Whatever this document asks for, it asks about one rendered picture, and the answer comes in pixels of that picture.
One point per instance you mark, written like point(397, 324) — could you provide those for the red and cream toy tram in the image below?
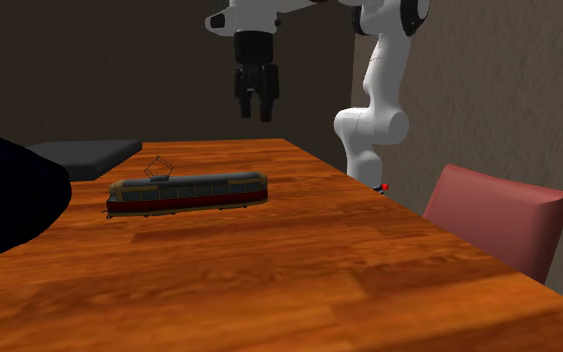
point(188, 195)

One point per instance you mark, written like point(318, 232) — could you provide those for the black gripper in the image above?
point(254, 48)

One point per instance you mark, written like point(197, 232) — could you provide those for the wooden table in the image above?
point(281, 273)

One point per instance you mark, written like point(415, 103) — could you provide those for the dark grey chair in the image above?
point(83, 153)

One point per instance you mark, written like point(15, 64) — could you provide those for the red chair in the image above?
point(500, 219)

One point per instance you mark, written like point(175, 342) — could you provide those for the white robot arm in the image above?
point(383, 88)

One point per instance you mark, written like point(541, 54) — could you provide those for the black rounded object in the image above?
point(8, 195)

